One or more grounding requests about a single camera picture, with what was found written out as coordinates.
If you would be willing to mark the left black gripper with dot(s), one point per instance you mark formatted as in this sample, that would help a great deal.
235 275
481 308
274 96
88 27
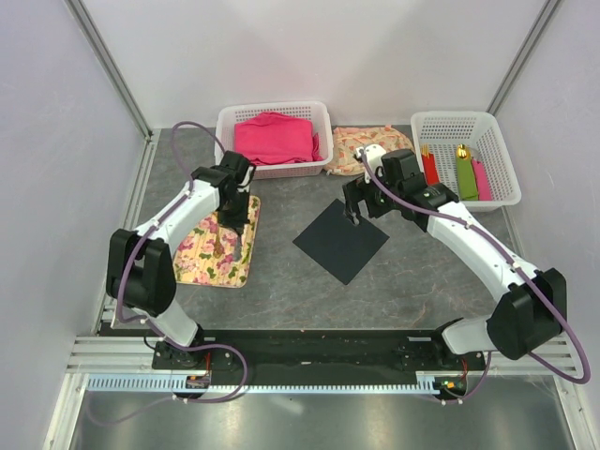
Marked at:
237 223

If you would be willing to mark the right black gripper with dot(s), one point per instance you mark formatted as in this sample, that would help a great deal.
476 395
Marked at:
358 189

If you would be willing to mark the gold spoon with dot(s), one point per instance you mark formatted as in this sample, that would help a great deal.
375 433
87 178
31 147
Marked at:
218 247

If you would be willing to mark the black paper napkin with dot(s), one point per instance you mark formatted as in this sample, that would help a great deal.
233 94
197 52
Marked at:
338 246

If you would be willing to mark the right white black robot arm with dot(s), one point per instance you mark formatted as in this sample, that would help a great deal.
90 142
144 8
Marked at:
530 303

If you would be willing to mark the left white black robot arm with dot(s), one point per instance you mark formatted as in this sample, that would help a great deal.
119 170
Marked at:
140 274

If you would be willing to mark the red napkin roll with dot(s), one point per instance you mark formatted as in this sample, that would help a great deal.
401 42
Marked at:
429 165

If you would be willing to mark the green napkin roll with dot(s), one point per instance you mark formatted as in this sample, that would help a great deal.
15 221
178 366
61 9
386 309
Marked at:
467 189

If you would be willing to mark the pink napkin roll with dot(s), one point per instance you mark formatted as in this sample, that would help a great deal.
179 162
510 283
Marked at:
481 181

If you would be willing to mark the floral placemat tray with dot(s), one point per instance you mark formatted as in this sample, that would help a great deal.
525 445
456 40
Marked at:
211 256

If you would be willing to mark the pink folded cloth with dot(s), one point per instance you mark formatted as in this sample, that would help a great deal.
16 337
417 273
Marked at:
274 138

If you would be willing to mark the white basket with pink cloth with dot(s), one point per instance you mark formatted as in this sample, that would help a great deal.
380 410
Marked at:
312 110

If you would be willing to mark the white basket with rolls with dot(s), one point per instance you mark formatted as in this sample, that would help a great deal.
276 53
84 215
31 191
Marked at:
443 131

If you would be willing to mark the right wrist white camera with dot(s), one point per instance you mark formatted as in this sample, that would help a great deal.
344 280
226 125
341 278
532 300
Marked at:
370 157

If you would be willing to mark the floral drawstring pouch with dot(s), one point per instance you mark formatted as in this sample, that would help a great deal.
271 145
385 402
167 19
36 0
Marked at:
347 139

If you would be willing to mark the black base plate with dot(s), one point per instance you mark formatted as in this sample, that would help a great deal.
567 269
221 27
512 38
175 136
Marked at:
405 351

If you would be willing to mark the front aluminium rail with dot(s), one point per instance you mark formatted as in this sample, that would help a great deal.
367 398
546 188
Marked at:
130 355

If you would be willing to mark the blue slotted cable duct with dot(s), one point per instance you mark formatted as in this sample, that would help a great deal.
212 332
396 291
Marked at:
188 384

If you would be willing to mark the left aluminium frame post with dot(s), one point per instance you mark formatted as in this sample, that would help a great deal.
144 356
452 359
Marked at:
90 30

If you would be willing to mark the aluminium frame post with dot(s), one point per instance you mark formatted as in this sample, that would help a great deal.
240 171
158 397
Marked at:
534 36
90 30

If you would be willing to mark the right aluminium frame post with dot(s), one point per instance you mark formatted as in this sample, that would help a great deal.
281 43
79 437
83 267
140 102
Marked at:
534 36

